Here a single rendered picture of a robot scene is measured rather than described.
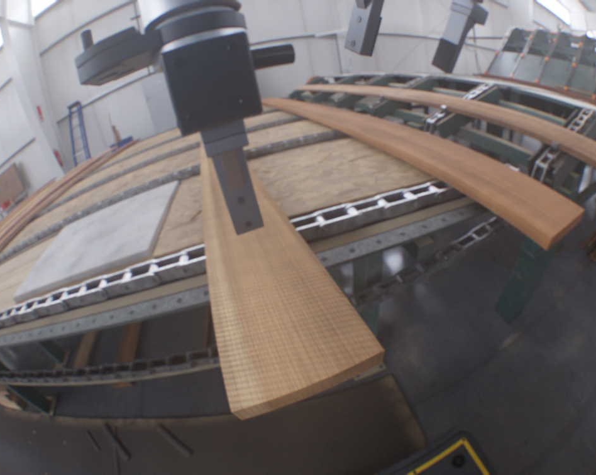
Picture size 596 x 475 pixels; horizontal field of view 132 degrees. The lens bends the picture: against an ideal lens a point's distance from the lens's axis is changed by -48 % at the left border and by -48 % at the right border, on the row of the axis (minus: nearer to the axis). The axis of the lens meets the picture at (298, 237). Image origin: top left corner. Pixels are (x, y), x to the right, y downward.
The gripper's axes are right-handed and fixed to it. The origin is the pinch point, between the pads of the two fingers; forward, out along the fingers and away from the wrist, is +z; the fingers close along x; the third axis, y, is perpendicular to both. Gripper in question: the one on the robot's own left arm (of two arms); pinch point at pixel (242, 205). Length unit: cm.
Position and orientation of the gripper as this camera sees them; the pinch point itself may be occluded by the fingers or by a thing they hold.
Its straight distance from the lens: 23.4
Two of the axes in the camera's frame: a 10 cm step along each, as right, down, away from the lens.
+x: -3.4, -5.0, 8.0
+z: 1.7, 8.0, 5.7
